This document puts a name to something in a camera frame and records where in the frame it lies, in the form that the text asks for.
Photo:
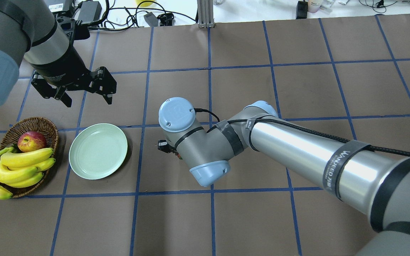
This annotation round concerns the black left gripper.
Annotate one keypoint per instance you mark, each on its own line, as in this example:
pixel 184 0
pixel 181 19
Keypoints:
pixel 63 68

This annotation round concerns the aluminium frame post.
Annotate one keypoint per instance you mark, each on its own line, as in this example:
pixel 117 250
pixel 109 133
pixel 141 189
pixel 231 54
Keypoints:
pixel 205 14

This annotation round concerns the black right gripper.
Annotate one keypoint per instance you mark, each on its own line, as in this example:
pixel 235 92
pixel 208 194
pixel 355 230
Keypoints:
pixel 163 146

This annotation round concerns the red apple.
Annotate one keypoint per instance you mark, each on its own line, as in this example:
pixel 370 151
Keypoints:
pixel 31 141

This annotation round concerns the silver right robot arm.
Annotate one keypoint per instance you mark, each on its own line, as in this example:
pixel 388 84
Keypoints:
pixel 373 180

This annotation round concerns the black power brick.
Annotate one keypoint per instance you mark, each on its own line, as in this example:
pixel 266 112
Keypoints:
pixel 88 12

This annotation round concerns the white paper cup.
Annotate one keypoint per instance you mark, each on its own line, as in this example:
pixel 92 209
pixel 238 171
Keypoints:
pixel 313 6

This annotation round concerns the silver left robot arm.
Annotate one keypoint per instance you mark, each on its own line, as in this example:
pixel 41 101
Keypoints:
pixel 30 31

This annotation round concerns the yellow banana bunch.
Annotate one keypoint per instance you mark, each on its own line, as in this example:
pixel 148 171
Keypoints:
pixel 23 170

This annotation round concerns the black power adapter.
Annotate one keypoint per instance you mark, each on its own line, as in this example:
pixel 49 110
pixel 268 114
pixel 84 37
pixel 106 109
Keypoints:
pixel 302 9

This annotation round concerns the light green plate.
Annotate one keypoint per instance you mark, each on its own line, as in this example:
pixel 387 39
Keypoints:
pixel 98 151

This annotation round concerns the woven wicker fruit basket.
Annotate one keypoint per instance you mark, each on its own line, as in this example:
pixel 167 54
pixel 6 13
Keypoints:
pixel 38 124

